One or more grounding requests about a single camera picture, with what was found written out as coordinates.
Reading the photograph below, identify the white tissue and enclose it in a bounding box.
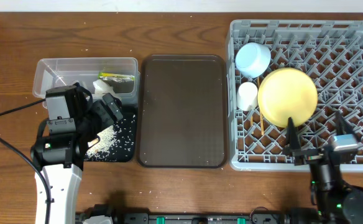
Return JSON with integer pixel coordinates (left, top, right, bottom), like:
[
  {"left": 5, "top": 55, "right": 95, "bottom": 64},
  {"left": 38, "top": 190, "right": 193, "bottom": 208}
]
[{"left": 93, "top": 79, "right": 116, "bottom": 96}]

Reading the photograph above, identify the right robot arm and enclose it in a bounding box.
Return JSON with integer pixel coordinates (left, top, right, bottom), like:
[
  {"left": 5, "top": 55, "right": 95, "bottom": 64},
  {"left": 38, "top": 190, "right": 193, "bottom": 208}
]
[{"left": 280, "top": 112, "right": 363, "bottom": 223}]

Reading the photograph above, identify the cream white cup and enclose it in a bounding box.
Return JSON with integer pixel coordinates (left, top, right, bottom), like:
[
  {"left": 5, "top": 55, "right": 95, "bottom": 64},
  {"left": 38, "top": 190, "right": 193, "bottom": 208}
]
[{"left": 236, "top": 82, "right": 258, "bottom": 111}]

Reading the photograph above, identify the rice pile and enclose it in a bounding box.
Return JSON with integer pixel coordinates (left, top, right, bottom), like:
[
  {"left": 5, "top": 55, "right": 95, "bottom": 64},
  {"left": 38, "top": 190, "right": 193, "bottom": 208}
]
[{"left": 85, "top": 113, "right": 137, "bottom": 156}]

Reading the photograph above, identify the black plastic tray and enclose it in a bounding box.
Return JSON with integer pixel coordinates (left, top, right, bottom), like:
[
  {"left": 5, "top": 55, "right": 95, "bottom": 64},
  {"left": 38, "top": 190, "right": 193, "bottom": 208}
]
[{"left": 81, "top": 105, "right": 139, "bottom": 163}]

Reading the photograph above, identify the grey plastic dishwasher rack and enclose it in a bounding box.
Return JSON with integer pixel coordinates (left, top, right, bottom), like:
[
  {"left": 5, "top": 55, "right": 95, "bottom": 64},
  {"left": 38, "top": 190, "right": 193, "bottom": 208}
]
[{"left": 226, "top": 19, "right": 363, "bottom": 172}]

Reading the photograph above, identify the yellow plate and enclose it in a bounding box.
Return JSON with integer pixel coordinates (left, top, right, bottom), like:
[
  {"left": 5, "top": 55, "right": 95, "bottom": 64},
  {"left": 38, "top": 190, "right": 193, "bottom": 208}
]
[{"left": 257, "top": 68, "right": 318, "bottom": 128}]

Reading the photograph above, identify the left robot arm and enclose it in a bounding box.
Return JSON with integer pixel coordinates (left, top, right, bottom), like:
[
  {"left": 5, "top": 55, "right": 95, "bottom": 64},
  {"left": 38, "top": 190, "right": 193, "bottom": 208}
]
[{"left": 31, "top": 93, "right": 123, "bottom": 223}]

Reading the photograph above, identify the dark brown serving tray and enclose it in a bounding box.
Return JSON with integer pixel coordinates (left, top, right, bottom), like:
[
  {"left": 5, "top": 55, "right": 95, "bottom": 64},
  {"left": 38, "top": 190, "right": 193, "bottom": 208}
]
[{"left": 137, "top": 55, "right": 228, "bottom": 169}]

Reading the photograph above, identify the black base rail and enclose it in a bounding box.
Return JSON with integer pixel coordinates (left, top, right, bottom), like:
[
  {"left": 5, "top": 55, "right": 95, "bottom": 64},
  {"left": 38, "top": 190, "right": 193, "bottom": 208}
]
[{"left": 75, "top": 205, "right": 292, "bottom": 224}]

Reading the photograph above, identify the clear plastic waste bin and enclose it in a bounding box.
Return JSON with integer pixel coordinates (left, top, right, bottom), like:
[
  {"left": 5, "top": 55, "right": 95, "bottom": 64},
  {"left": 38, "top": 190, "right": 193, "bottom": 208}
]
[{"left": 32, "top": 57, "right": 140, "bottom": 107}]

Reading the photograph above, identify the light blue bowl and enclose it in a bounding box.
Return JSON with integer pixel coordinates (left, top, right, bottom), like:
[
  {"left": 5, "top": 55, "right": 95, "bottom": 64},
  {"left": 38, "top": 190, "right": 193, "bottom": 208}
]
[{"left": 235, "top": 42, "right": 271, "bottom": 78}]

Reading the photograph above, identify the green yellow snack wrapper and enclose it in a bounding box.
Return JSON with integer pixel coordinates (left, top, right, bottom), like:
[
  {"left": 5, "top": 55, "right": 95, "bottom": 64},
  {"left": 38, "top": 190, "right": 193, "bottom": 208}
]
[{"left": 98, "top": 72, "right": 135, "bottom": 83}]

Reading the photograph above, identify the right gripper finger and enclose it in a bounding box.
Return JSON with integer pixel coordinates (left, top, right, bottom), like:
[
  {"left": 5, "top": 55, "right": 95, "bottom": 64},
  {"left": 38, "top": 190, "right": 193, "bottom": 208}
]
[
  {"left": 283, "top": 117, "right": 301, "bottom": 156},
  {"left": 335, "top": 111, "right": 361, "bottom": 142}
]

